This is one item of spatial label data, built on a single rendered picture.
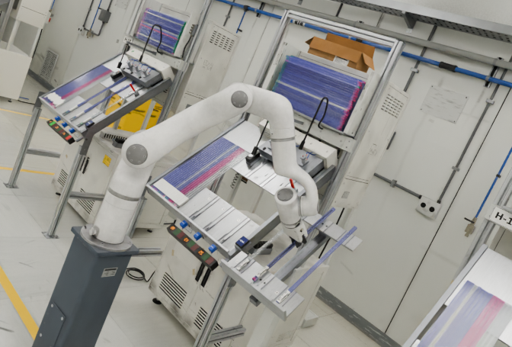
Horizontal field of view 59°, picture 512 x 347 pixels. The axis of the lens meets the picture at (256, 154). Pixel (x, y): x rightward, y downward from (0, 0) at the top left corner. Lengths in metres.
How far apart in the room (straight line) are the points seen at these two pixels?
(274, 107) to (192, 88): 1.84
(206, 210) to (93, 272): 0.71
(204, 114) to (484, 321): 1.21
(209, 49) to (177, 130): 1.85
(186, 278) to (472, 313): 1.49
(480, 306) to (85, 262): 1.41
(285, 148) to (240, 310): 1.06
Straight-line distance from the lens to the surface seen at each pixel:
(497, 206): 2.03
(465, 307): 1.88
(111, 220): 1.69
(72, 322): 1.83
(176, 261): 2.72
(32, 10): 6.24
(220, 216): 2.18
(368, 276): 3.83
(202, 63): 3.38
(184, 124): 1.59
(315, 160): 2.27
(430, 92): 3.78
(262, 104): 1.62
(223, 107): 1.53
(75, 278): 1.80
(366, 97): 2.26
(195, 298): 2.62
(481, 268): 2.00
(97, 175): 3.43
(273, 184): 2.27
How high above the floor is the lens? 1.44
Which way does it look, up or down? 8 degrees down
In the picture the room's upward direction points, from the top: 24 degrees clockwise
